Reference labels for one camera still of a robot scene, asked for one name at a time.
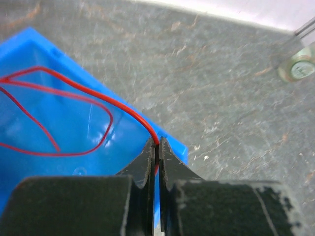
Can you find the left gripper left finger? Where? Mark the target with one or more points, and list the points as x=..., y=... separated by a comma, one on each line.
x=118, y=205

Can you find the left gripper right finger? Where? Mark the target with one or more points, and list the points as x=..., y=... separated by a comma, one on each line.
x=193, y=206

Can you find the blue three-compartment bin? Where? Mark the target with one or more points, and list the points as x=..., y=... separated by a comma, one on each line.
x=50, y=135

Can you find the clear glass bottle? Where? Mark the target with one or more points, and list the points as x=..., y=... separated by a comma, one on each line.
x=298, y=66

